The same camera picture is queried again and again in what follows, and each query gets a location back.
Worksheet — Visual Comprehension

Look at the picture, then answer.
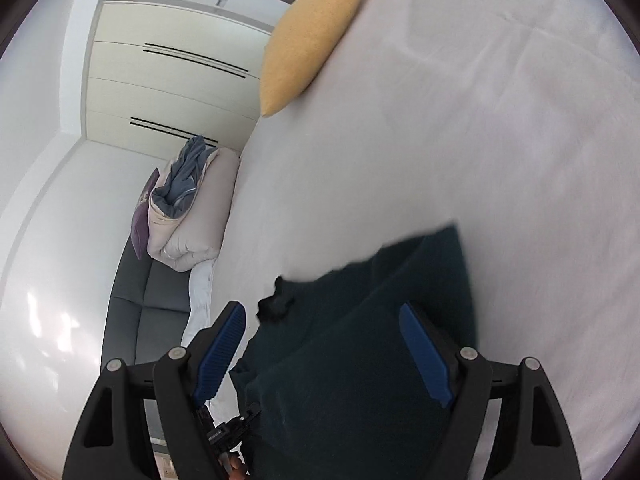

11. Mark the dark green knit sweater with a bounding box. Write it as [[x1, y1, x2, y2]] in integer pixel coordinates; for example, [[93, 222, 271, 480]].
[[230, 226, 476, 479]]

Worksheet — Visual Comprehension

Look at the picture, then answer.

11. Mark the person left hand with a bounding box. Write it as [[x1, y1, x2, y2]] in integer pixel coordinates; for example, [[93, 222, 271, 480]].
[[220, 453, 250, 480]]

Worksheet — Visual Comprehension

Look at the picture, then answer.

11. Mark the white pillow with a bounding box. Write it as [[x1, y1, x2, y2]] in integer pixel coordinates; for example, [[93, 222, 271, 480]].
[[181, 259, 216, 347]]

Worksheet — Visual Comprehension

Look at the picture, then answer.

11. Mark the folded beige duvet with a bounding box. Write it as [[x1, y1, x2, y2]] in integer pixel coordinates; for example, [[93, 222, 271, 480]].
[[146, 148, 240, 272]]

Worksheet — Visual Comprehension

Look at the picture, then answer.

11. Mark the purple pillow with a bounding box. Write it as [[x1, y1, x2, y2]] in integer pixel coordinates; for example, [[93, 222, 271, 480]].
[[130, 169, 160, 260]]

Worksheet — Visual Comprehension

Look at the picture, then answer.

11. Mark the blue grey folded blanket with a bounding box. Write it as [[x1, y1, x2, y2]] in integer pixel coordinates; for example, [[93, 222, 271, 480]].
[[151, 136, 213, 219]]

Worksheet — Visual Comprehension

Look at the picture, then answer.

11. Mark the cream wardrobe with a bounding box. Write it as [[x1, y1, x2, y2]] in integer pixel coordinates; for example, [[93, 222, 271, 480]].
[[85, 1, 269, 159]]

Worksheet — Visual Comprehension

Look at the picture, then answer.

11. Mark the white bed sheet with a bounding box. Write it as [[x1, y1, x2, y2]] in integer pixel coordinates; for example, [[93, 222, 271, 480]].
[[210, 0, 639, 479]]

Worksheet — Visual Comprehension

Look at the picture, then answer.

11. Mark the yellow cushion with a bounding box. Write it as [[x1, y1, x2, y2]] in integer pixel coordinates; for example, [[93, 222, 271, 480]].
[[259, 0, 361, 117]]

